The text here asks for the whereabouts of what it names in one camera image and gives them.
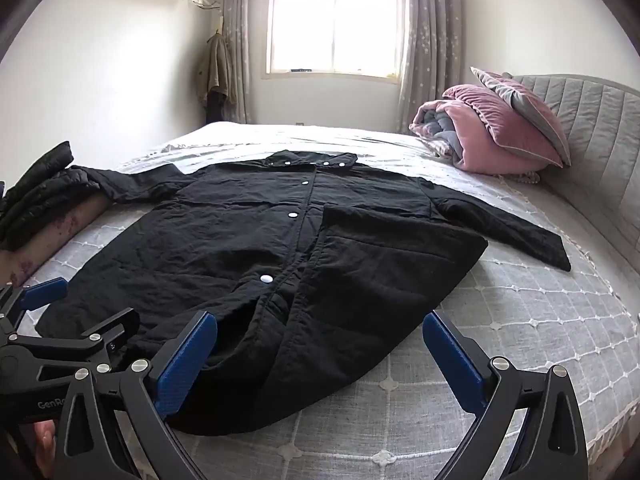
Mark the black quilted coat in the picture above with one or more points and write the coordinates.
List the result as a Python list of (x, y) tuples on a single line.
[(225, 240)]

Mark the folded black padded clothes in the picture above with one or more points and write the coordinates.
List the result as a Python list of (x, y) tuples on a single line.
[(40, 190)]

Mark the pink velvet pillow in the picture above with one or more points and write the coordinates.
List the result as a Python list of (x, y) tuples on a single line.
[(495, 120)]

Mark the pink floral bolster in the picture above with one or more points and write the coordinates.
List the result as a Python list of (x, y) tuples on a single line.
[(55, 232)]

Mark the bed with grey quilted bedspread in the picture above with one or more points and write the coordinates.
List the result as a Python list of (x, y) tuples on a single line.
[(525, 320)]

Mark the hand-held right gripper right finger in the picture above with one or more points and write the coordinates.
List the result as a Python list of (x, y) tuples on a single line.
[(452, 362)]

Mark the person's left hand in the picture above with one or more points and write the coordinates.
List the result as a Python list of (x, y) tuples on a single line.
[(44, 447)]

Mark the folded pink and grey quilt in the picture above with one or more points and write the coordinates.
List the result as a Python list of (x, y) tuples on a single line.
[(440, 130)]

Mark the grey pillow with pink trim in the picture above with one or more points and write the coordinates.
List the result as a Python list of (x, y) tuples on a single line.
[(530, 97)]

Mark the hanging olive jacket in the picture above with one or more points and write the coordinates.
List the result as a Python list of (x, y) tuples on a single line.
[(216, 67)]

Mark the grey patterned curtain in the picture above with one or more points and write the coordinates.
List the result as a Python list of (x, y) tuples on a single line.
[(430, 35), (240, 35)]

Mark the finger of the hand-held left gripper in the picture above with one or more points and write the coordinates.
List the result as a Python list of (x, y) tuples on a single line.
[(42, 294), (107, 327)]

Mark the grey padded headboard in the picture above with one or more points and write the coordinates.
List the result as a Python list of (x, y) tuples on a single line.
[(600, 150)]

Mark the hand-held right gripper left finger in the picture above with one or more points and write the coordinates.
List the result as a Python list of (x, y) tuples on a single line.
[(184, 362)]

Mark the window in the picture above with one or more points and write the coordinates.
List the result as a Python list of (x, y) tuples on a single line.
[(335, 25)]

